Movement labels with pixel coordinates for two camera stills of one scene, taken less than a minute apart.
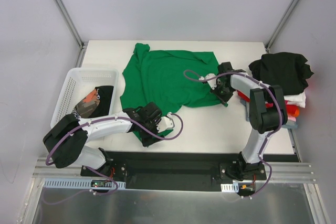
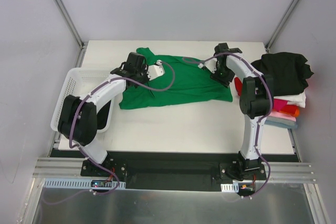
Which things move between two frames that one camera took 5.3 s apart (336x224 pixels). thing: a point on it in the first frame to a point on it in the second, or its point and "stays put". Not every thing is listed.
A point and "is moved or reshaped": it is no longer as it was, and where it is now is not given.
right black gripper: x=221 y=93 to x=220 y=79
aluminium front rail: x=276 y=171 stays put
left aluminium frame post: x=59 y=2 stays put
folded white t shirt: x=298 y=99 stays put
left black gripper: x=147 y=132 to x=143 y=77
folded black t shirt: x=288 y=70 stays put
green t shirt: x=172 y=80 is moved or reshaped
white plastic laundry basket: x=79 y=82 stays put
